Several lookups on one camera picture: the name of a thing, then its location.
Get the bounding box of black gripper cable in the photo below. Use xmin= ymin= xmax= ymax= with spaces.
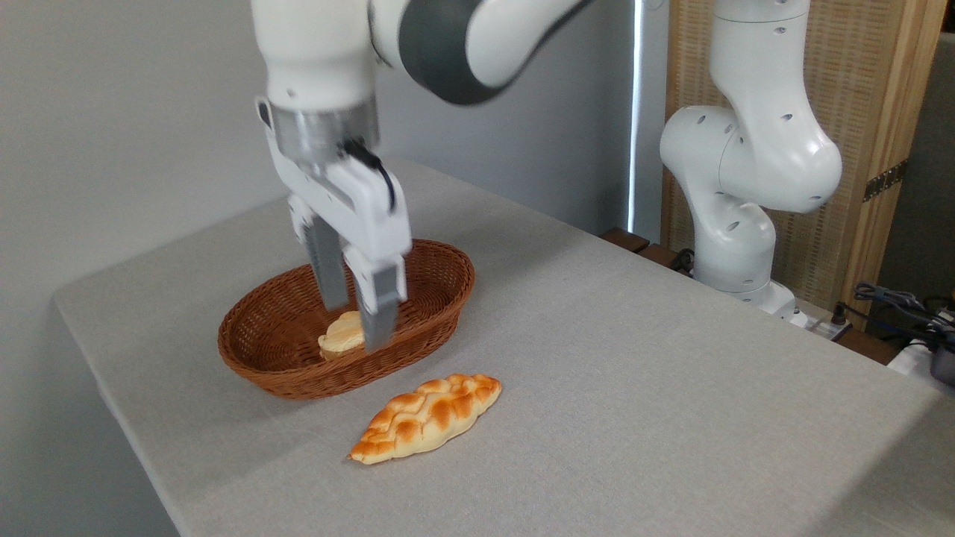
xmin=342 ymin=139 xmax=396 ymax=213

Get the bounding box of braided golden bread loaf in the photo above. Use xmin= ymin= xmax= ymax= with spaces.
xmin=348 ymin=374 xmax=502 ymax=465

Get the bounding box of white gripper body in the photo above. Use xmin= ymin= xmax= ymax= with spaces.
xmin=256 ymin=97 xmax=413 ymax=262

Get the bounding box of wooden rattan folding screen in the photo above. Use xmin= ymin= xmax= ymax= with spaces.
xmin=663 ymin=0 xmax=948 ymax=329

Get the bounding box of brown wicker basket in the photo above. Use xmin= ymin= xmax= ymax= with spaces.
xmin=218 ymin=239 xmax=476 ymax=401

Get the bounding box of bundle of black cables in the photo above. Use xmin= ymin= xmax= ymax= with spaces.
xmin=834 ymin=282 xmax=955 ymax=351

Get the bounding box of round pale bread roll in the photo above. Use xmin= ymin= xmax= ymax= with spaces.
xmin=318 ymin=311 xmax=366 ymax=361

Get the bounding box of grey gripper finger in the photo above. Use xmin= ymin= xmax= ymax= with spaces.
xmin=289 ymin=195 xmax=350 ymax=312
xmin=343 ymin=245 xmax=408 ymax=353

